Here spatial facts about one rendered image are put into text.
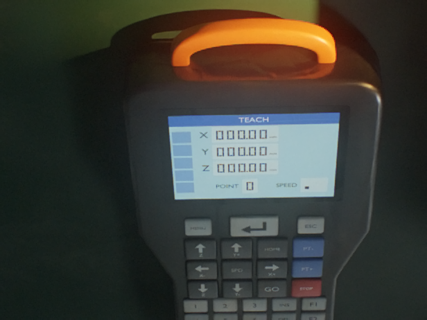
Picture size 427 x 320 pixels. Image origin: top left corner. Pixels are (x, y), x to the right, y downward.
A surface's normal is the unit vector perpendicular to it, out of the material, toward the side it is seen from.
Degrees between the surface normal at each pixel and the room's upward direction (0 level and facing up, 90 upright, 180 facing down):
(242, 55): 90
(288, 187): 0
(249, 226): 0
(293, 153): 0
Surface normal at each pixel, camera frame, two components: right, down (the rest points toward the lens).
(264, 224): 0.00, 0.74
